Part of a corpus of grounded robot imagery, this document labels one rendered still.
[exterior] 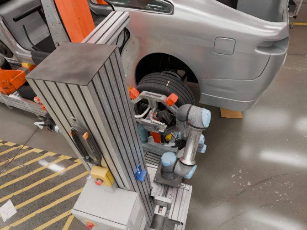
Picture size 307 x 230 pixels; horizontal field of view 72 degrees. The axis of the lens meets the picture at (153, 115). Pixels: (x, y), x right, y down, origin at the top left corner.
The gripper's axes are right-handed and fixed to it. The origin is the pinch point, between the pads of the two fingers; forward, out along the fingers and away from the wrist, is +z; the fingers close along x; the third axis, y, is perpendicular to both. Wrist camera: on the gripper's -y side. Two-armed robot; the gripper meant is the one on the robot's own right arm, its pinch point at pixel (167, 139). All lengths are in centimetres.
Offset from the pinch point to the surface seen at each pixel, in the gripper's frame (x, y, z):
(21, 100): -20, -44, 254
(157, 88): -29.6, 32.9, 19.7
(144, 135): -8.6, -19.0, 30.9
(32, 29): -108, 26, 269
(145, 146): -22, -67, 44
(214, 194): 0, -83, -52
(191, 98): -45.8, 13.3, -8.7
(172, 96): -23.5, 32.1, 3.0
